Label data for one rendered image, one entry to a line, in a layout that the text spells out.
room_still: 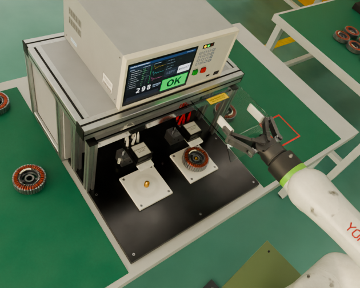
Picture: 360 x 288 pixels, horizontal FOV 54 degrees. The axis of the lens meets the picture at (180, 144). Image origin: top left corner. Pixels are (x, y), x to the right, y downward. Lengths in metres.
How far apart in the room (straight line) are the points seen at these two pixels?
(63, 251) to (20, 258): 0.13
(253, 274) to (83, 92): 0.87
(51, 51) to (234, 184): 0.86
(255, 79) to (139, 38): 1.09
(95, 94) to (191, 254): 1.27
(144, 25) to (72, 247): 0.76
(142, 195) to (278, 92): 1.04
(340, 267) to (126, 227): 0.71
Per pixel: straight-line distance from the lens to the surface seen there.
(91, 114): 1.10
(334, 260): 1.26
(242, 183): 1.51
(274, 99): 1.97
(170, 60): 1.09
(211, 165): 1.49
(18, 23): 3.34
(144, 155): 1.27
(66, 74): 1.22
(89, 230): 1.30
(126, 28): 1.09
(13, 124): 1.56
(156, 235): 1.29
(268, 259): 1.42
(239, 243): 2.28
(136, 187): 1.35
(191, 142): 1.40
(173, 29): 1.14
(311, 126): 1.96
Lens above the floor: 1.94
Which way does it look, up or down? 50 degrees down
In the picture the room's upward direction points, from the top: 21 degrees clockwise
